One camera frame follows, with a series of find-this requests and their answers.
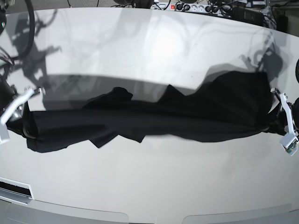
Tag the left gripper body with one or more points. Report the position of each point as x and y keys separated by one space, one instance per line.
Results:
x=287 y=117

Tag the black t-shirt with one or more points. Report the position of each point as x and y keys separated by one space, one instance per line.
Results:
x=231 y=106

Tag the black box behind table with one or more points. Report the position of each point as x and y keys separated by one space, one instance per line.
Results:
x=248 y=16

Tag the white power strip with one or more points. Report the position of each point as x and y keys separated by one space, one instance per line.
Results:
x=195 y=7

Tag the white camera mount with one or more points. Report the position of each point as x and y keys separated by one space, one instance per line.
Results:
x=11 y=109
x=290 y=140

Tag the white slotted table bracket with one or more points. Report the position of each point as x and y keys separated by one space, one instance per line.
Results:
x=16 y=187

